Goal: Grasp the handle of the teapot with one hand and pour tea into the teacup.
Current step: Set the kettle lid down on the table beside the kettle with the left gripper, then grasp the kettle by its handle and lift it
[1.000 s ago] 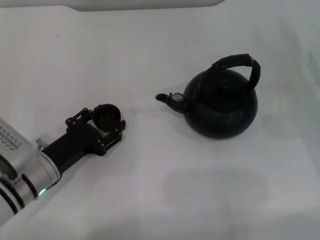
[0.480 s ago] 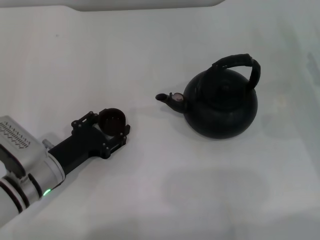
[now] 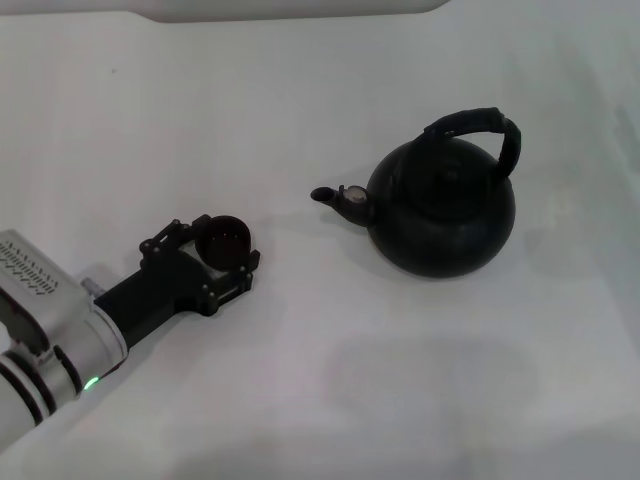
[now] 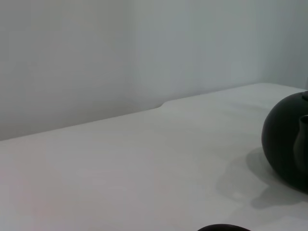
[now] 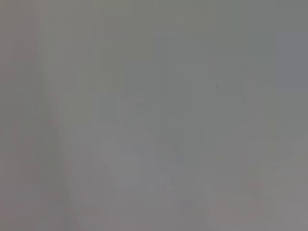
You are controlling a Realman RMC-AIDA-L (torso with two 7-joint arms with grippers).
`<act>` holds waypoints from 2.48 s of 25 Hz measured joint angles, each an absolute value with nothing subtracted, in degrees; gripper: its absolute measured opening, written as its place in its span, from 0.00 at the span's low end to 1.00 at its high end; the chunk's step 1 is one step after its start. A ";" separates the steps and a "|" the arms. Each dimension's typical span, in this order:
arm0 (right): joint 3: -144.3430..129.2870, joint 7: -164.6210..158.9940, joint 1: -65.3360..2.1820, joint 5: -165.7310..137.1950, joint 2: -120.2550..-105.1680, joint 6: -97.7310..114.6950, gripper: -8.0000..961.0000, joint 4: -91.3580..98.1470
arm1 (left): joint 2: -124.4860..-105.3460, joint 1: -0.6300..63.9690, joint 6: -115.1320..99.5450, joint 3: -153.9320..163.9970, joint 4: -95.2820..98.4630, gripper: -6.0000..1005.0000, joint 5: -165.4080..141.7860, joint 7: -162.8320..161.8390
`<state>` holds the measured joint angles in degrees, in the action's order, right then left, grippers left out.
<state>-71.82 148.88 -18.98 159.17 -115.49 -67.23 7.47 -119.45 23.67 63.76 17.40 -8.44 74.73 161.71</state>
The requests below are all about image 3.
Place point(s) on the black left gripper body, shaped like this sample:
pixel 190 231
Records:
pixel 150 295

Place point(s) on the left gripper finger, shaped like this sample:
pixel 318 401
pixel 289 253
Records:
pixel 167 239
pixel 232 285

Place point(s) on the small dark brown teacup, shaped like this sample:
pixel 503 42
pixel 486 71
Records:
pixel 222 242

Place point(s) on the metal fitting on left gripper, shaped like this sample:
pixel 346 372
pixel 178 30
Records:
pixel 92 286

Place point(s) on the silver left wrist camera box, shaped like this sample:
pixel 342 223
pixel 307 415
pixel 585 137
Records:
pixel 30 265

